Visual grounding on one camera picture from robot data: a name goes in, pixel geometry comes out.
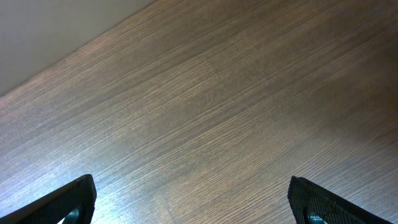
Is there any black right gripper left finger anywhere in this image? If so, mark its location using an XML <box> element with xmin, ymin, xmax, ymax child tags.
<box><xmin>1</xmin><ymin>174</ymin><xmax>96</xmax><ymax>224</ymax></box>

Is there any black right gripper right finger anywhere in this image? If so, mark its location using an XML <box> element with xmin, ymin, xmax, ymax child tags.
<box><xmin>287</xmin><ymin>176</ymin><xmax>391</xmax><ymax>224</ymax></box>

